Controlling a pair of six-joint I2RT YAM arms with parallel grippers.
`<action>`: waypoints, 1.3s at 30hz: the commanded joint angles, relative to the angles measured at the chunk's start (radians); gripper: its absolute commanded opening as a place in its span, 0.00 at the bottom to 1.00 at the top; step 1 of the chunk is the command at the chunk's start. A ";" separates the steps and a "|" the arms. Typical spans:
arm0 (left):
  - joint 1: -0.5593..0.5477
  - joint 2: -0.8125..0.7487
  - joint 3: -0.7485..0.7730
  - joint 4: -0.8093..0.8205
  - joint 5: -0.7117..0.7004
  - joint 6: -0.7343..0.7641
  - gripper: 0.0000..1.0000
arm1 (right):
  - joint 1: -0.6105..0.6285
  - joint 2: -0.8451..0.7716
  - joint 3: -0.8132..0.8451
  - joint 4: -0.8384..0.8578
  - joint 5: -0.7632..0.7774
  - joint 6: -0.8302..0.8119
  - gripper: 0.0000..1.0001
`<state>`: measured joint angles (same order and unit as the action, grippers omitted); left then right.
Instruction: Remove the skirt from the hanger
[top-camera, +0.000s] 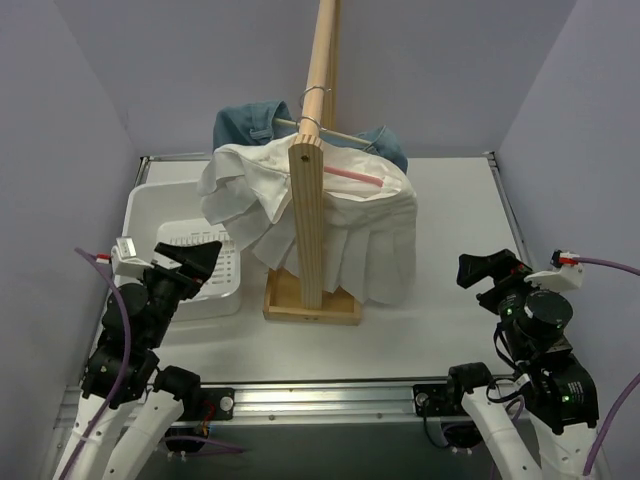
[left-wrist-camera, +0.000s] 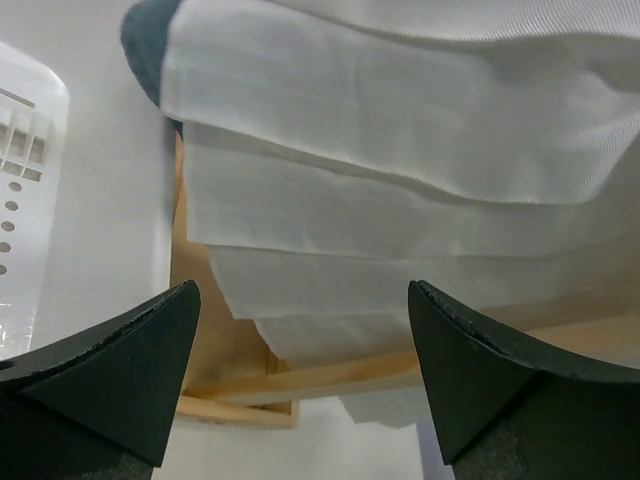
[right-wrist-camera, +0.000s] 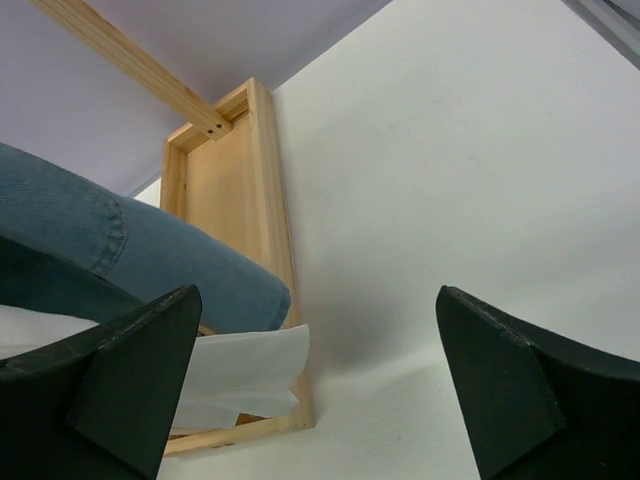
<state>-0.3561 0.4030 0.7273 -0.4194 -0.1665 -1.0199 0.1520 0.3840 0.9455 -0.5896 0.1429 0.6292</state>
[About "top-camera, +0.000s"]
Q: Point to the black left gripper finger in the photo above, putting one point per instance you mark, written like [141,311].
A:
[200,260]
[167,255]

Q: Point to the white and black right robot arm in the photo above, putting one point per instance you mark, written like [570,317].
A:
[545,380]

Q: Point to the white pleated skirt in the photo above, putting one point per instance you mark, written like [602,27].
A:
[369,239]

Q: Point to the blue denim garment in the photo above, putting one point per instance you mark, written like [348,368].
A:
[252,125]

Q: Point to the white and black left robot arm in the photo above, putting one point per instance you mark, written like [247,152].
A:
[128,401]

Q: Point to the aluminium mounting rail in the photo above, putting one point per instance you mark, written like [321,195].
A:
[344,402]

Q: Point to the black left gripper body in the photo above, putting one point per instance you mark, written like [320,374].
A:
[176,270]

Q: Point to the pink hanger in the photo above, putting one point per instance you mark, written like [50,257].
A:
[337,171]

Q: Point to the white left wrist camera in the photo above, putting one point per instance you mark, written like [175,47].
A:
[123,259]

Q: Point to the beige hanger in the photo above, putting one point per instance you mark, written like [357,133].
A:
[290,123]

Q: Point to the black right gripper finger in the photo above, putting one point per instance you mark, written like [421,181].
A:
[505,262]
[472,269]

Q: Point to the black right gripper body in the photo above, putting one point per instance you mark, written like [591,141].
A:
[493,287]

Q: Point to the wooden clothes rack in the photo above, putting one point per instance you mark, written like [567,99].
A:
[301,298]

